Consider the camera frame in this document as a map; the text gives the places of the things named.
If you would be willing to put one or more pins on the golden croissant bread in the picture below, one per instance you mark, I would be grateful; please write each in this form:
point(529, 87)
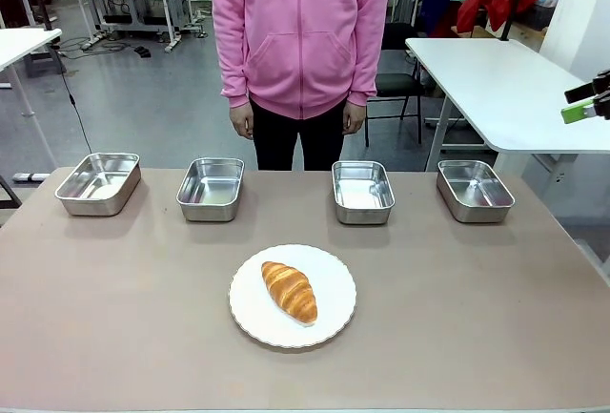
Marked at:
point(288, 289)

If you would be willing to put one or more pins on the person's right hand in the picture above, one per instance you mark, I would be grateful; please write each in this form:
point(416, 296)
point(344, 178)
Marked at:
point(241, 122)

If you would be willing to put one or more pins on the white scalloped plate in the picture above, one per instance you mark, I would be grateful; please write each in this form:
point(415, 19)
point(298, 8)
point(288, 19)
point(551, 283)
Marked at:
point(252, 308)

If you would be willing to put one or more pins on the steel rectangular container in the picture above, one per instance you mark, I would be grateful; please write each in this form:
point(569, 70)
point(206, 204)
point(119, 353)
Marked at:
point(364, 216)
point(476, 215)
point(209, 212)

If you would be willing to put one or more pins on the black trousers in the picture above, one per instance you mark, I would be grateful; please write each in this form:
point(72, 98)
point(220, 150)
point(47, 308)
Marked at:
point(276, 146)

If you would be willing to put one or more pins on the person in pink hoodie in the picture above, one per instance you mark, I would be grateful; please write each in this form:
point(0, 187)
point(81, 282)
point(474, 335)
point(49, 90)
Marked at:
point(300, 26)

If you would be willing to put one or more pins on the person's right forearm pink sleeve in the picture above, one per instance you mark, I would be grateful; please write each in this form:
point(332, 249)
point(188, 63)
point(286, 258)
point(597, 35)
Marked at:
point(233, 79)

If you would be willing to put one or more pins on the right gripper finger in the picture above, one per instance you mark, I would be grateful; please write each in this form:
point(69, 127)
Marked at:
point(576, 113)
point(579, 92)

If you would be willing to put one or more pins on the large white table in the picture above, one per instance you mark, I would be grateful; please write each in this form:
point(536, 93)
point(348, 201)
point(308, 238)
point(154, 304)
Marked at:
point(500, 84)

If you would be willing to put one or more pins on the black foot pedal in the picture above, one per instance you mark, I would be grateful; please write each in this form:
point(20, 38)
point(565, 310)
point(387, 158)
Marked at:
point(143, 51)

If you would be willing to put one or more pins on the black chair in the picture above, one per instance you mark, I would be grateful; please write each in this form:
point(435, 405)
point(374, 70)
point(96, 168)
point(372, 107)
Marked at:
point(398, 81)

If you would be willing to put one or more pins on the person's left forearm pink sleeve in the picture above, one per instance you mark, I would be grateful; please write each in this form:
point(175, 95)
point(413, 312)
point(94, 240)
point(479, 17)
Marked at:
point(364, 74)

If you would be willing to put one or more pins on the small white table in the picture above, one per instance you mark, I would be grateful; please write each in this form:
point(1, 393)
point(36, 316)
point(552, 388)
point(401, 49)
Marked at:
point(19, 46)

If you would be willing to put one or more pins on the wide-rimmed steel container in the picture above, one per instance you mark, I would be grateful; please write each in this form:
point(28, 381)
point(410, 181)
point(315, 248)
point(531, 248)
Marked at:
point(95, 208)

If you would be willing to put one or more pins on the person's left hand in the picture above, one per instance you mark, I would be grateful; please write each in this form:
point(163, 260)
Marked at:
point(353, 119)

